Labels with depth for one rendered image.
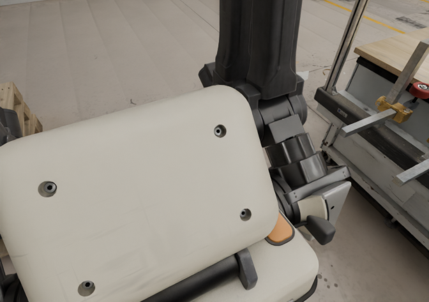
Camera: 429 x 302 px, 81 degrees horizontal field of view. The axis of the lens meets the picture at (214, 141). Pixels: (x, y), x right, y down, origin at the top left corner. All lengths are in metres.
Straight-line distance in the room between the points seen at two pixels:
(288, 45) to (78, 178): 0.29
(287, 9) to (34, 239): 0.33
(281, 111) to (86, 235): 0.31
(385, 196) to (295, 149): 1.53
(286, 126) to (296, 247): 0.17
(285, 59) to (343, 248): 1.52
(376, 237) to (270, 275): 1.65
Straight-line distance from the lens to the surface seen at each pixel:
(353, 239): 1.84
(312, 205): 0.37
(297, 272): 0.30
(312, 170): 0.38
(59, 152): 0.19
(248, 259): 0.25
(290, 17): 0.36
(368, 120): 1.21
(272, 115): 0.39
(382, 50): 1.63
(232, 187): 0.21
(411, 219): 1.88
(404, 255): 1.94
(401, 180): 1.05
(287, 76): 0.39
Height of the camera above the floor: 1.51
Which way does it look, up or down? 46 degrees down
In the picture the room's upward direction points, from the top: straight up
